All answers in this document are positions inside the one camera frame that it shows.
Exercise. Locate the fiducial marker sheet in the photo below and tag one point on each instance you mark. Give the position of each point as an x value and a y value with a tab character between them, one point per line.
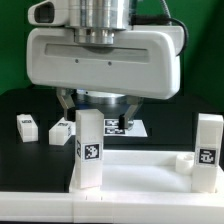
111	129

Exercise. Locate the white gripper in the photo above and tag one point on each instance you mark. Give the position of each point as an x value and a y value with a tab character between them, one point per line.
141	62

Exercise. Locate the white front fence bar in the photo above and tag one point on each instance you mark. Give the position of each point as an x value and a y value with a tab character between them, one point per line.
145	208

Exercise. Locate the white desk top tray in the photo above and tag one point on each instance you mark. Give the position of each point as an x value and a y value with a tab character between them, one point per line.
116	171

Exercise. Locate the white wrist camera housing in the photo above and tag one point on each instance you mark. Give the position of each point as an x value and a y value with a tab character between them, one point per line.
53	13

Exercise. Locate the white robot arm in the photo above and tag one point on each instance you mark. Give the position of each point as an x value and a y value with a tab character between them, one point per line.
97	21

